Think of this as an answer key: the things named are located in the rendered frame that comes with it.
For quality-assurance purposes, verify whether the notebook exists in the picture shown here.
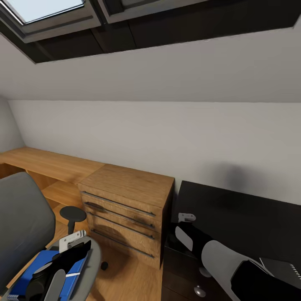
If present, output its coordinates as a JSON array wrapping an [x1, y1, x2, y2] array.
[[260, 258, 301, 289]]

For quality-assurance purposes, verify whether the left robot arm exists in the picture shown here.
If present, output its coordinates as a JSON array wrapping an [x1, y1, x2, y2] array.
[[26, 230, 92, 301]]

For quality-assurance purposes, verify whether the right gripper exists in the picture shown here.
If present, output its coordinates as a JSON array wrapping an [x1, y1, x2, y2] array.
[[168, 222, 180, 234]]

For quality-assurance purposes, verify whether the swivel chair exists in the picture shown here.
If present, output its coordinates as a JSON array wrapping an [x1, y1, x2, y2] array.
[[0, 172, 108, 301]]

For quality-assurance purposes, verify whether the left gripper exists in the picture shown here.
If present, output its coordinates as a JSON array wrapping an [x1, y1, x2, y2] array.
[[52, 240, 92, 269]]

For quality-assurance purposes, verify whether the folder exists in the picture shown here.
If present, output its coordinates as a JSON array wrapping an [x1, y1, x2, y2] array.
[[7, 250, 88, 301]]

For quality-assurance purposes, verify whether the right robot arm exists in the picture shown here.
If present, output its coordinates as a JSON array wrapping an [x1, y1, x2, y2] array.
[[168, 213, 301, 301]]

